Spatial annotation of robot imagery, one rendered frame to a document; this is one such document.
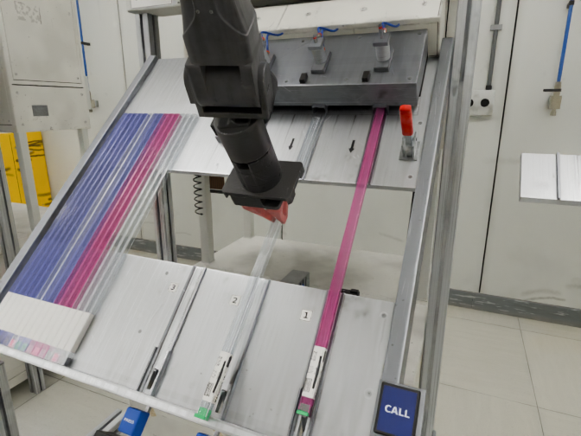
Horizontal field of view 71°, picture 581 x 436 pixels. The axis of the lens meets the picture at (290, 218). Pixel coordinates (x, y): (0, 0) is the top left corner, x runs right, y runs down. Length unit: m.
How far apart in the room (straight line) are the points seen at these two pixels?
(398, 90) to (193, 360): 0.51
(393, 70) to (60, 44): 1.47
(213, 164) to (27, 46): 1.20
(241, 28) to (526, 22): 2.02
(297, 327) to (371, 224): 1.92
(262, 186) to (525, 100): 1.90
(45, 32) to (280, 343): 1.59
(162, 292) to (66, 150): 3.14
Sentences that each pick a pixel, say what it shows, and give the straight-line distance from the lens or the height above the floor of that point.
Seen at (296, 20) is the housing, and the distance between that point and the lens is 0.87.
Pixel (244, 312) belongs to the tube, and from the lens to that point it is 0.56.
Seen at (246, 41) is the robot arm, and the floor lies 1.15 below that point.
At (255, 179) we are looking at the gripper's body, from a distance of 0.52.
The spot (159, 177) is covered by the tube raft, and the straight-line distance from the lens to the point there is 0.79.
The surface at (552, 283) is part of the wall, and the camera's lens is 2.51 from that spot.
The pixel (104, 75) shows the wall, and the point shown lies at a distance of 3.36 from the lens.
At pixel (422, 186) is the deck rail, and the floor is 0.98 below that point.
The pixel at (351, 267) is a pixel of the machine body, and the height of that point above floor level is 0.62.
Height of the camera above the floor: 1.09
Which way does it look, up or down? 15 degrees down
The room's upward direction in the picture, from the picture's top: straight up
